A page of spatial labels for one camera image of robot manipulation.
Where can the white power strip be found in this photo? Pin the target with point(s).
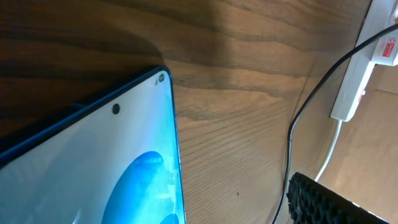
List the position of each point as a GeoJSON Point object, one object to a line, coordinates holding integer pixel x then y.
{"type": "Point", "coordinates": [381, 15]}

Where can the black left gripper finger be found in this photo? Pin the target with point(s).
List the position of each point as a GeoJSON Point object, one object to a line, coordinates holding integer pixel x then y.
{"type": "Point", "coordinates": [312, 203]}

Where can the blue Galaxy smartphone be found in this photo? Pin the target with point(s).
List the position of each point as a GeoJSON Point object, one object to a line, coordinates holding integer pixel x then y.
{"type": "Point", "coordinates": [112, 157]}

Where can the white charger adapter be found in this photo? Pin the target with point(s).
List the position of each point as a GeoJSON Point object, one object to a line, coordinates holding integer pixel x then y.
{"type": "Point", "coordinates": [386, 51]}

